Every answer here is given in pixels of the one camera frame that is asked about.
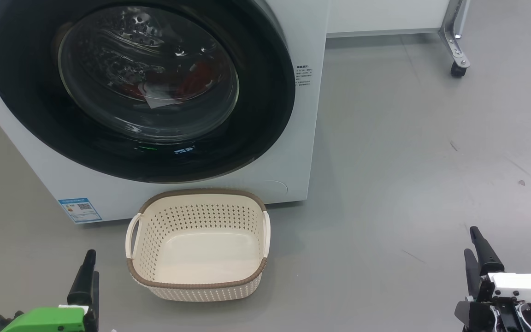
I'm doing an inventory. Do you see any white front-load washing machine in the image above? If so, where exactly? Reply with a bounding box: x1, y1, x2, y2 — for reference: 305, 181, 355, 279
0, 0, 330, 225

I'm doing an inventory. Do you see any red and white clothing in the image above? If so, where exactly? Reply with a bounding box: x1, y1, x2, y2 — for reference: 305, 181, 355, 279
120, 60, 218, 110

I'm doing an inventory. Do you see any small printed text sticker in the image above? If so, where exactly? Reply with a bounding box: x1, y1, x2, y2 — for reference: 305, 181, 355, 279
295, 65, 313, 87

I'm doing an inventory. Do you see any black round glass washer door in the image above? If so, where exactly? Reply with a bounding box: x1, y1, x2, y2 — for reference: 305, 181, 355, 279
0, 0, 296, 184

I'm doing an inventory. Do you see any cream perforated basket brown rim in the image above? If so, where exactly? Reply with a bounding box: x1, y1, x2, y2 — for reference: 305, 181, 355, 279
125, 188, 271, 302

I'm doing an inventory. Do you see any grey metal leg with caster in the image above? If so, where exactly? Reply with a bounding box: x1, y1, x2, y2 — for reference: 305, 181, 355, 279
438, 0, 472, 78

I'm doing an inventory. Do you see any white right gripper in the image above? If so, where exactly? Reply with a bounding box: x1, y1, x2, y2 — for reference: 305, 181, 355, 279
454, 226, 531, 332

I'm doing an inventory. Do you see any blue energy label sticker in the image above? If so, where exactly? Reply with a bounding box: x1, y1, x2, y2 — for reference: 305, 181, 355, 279
58, 198, 103, 225

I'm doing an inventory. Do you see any white partition panel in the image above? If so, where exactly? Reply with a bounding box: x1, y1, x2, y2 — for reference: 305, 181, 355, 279
328, 0, 453, 38

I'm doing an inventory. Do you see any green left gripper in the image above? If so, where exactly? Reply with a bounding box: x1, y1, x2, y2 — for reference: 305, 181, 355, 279
0, 249, 100, 332

